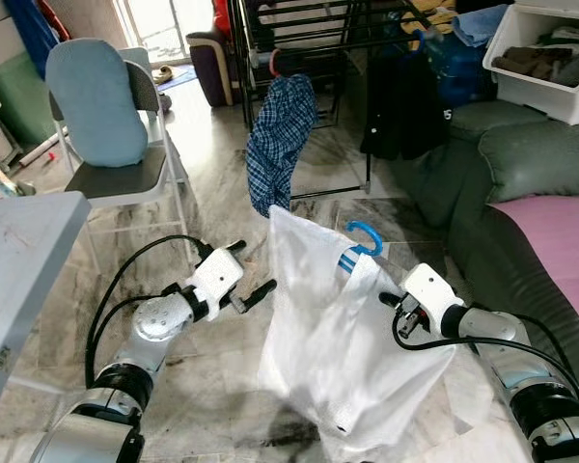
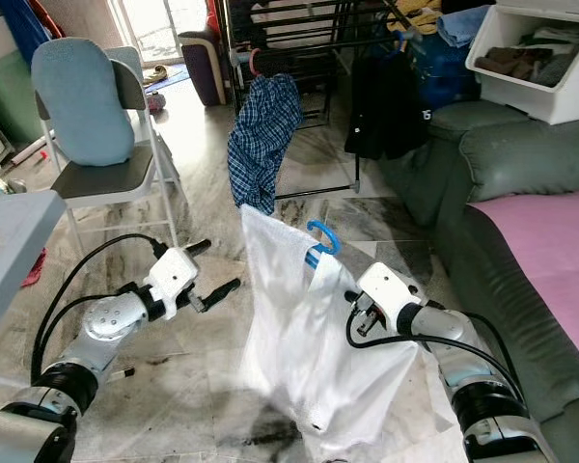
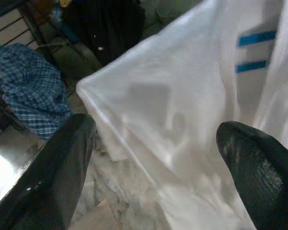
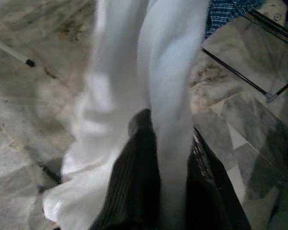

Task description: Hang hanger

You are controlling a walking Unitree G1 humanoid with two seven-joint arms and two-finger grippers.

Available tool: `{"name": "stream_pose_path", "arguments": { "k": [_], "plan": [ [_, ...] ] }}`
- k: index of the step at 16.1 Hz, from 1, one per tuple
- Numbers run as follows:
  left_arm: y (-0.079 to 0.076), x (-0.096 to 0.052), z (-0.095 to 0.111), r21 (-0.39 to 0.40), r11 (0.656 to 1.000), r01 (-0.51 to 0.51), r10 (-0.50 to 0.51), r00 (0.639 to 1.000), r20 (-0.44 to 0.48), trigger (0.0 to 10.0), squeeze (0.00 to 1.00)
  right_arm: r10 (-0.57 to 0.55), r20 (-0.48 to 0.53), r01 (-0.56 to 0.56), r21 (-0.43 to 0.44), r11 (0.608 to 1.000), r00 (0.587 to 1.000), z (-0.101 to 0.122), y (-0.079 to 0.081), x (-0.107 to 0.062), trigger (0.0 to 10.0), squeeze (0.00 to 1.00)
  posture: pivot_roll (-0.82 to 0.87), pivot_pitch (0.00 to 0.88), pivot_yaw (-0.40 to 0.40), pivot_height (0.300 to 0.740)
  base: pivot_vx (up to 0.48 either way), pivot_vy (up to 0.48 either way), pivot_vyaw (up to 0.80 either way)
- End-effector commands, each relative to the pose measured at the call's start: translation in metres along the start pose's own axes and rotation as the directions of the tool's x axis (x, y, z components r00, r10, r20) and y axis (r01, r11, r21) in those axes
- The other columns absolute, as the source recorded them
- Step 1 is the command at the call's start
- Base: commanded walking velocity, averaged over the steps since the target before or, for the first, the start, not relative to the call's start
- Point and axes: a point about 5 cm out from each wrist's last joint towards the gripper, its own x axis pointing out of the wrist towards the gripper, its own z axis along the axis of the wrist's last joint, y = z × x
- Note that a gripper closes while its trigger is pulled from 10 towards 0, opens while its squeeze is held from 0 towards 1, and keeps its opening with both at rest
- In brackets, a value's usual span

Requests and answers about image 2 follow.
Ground blue grey seat cushion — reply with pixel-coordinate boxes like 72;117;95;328
31;37;136;167

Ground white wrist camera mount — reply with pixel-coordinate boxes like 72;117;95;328
141;247;202;313
356;261;423;326

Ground blue plastic container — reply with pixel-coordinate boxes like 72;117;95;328
410;29;474;107

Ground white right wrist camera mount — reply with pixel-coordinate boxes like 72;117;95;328
356;261;423;326

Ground blue folded cloth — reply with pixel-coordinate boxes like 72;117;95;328
434;5;493;47

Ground dark green leather sofa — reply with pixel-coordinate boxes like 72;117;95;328
376;96;579;425

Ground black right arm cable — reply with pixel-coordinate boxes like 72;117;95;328
345;309;527;406

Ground green box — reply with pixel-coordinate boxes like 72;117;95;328
0;53;40;146

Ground blue plastic hanger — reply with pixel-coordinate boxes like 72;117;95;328
302;219;344;271

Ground blue hanging cloth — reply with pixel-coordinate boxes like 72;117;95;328
0;0;54;68

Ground blue plaid garment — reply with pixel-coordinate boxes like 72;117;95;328
226;74;304;217

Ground brown folded clothes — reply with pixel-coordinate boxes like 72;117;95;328
473;34;579;88

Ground large white storage bin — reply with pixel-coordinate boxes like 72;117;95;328
464;5;579;127

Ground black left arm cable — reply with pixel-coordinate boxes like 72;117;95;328
29;233;175;387

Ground white folding chair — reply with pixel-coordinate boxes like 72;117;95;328
31;39;184;261

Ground dark purple armchair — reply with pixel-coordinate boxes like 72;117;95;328
177;27;228;109

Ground black hanging garment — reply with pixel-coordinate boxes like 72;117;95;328
345;50;432;162

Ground crumpled red cloth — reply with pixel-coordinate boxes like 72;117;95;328
21;248;48;289

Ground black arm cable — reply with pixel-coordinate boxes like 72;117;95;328
29;233;175;387
345;309;527;406

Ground pink blanket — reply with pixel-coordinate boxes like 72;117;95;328
468;191;579;324

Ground white garment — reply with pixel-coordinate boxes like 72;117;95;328
236;204;423;452

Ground black drying rack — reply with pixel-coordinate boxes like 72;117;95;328
217;0;474;199

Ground blue door mat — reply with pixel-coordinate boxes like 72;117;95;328
140;63;184;93

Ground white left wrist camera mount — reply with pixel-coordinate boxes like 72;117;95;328
141;247;202;313

